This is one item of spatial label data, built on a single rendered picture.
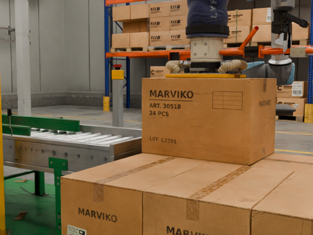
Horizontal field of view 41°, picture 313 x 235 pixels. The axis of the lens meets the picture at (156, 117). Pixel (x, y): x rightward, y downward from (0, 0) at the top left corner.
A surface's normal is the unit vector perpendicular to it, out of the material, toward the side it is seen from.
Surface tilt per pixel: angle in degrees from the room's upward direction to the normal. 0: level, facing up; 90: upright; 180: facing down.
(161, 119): 90
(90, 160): 90
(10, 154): 90
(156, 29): 90
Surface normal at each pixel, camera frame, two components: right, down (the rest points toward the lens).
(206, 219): -0.51, 0.08
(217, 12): 0.36, -0.18
